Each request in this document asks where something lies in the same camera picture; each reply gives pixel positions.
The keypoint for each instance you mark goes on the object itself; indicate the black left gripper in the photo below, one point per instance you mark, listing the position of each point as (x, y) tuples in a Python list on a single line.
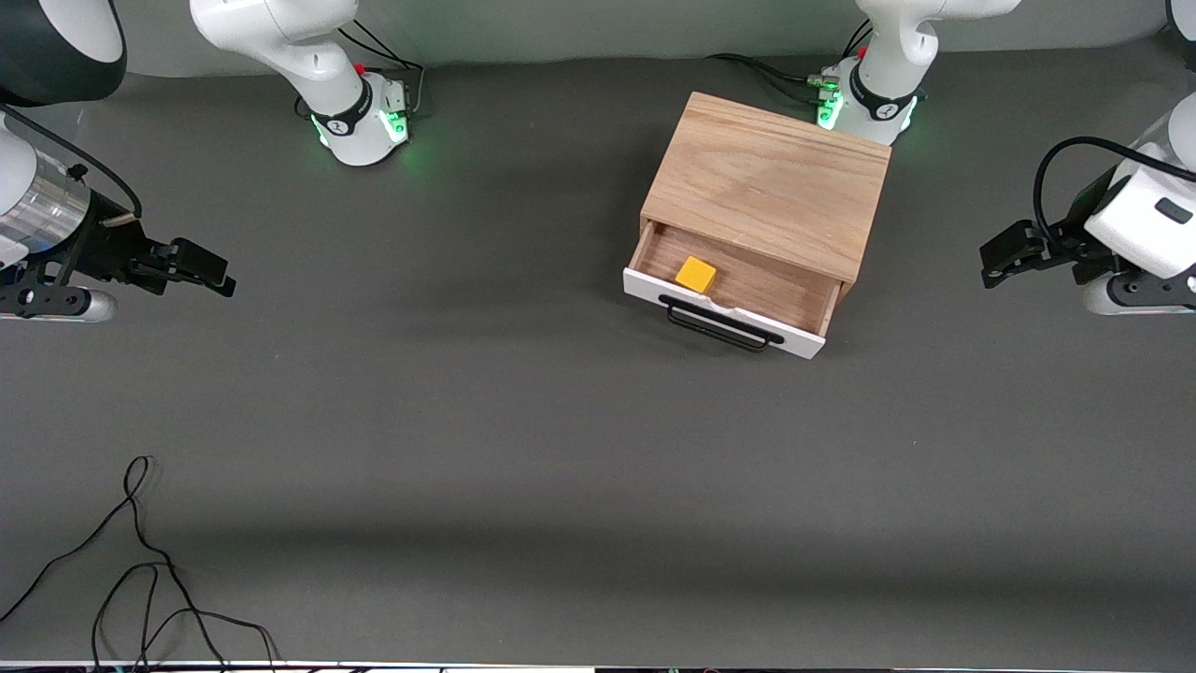
[(1068, 239)]

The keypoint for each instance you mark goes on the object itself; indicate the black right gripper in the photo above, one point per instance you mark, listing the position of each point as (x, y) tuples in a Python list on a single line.
[(105, 250)]

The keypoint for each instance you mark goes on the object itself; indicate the white-fronted wooden drawer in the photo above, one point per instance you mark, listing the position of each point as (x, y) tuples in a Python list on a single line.
[(747, 280)]

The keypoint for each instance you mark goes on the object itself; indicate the yellow cube block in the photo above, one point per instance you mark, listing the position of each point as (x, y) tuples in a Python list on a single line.
[(696, 274)]

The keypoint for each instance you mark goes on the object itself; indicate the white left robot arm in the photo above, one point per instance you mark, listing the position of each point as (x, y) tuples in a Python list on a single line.
[(888, 56)]

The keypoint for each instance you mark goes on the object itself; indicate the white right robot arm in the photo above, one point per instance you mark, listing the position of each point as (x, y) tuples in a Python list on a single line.
[(299, 47)]

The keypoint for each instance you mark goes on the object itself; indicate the wooden drawer cabinet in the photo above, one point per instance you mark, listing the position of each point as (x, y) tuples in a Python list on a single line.
[(766, 178)]

